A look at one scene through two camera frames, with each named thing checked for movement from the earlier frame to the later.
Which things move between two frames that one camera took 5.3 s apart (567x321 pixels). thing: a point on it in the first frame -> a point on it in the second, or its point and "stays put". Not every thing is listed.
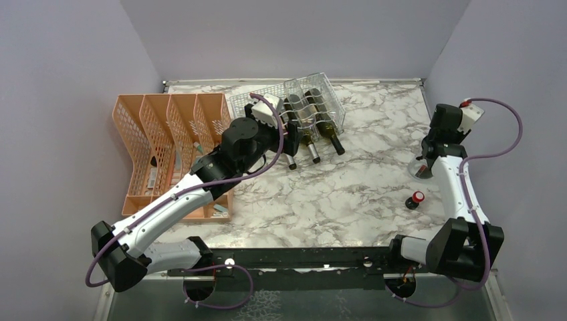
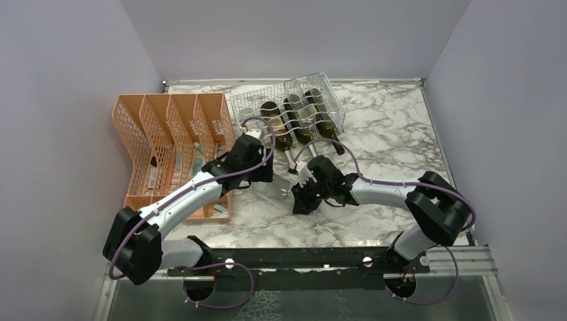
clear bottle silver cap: (418, 169) -> (278, 192)
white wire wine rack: (305, 100) stays put
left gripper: (290, 144) -> (264, 174)
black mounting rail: (301, 270) stays put
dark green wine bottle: (323, 120) stays put
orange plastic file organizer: (165, 135) stays put
